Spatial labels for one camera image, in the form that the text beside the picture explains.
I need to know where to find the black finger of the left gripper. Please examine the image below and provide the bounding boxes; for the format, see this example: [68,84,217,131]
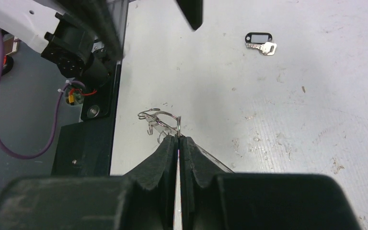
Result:
[176,0,203,31]
[55,0,124,61]

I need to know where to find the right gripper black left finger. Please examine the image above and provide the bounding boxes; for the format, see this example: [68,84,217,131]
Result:
[0,135,178,230]

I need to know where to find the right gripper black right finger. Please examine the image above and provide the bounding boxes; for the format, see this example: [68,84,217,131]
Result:
[179,137,360,230]

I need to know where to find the black tagged silver key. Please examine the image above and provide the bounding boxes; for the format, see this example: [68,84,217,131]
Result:
[244,32,277,56]

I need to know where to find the large silver metal keyring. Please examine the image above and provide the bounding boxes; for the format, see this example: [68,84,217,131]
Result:
[138,108,182,144]

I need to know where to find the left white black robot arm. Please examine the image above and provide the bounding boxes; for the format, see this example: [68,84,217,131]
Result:
[0,0,124,88]

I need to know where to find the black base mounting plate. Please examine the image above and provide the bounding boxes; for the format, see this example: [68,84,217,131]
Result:
[51,64,122,176]

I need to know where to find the red yellow base connector wires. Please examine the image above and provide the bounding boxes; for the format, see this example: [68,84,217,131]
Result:
[66,88,97,105]

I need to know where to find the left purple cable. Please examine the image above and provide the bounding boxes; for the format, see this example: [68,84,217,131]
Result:
[0,25,86,160]

